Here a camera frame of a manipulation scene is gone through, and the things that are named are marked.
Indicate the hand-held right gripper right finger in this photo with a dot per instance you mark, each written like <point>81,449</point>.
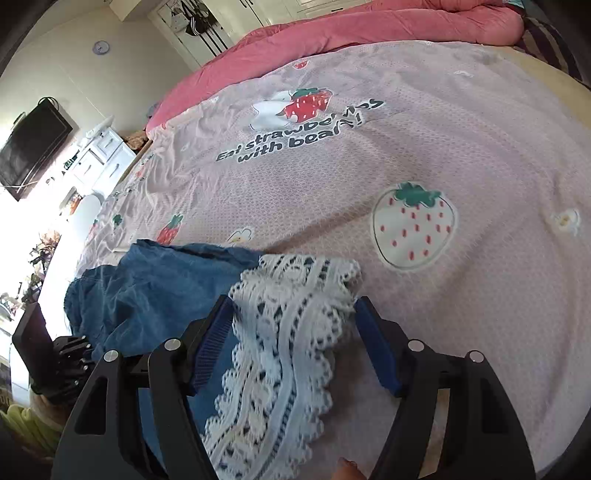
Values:
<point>376,350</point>

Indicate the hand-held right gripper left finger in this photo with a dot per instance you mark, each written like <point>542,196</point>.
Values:
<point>212,344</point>

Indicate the blue denim pants lace hem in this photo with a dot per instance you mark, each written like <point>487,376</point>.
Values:
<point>152,286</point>

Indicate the person's right hand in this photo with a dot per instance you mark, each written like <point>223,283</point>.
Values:
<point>350,471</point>

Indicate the potted plant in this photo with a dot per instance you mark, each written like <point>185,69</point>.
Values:
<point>44,249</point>

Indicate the white dresser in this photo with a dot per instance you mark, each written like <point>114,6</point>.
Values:
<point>104,147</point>

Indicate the strawberry print pink bed sheet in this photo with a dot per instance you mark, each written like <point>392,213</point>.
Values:
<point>415,138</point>

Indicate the beige bed sheet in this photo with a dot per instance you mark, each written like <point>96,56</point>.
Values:
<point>545,78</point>

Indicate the hanging bags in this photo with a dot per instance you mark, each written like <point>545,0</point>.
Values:
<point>194,23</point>

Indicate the pink quilt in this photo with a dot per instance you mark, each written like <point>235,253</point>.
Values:
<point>323,27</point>

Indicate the white wardrobe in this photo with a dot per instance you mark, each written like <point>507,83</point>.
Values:
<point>277,9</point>

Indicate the purple striped pillow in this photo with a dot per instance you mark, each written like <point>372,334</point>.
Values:
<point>549,41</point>

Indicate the black wall television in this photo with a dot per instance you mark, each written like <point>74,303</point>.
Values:
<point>32,143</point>

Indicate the round wall clock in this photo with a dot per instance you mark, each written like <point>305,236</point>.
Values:
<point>101,47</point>

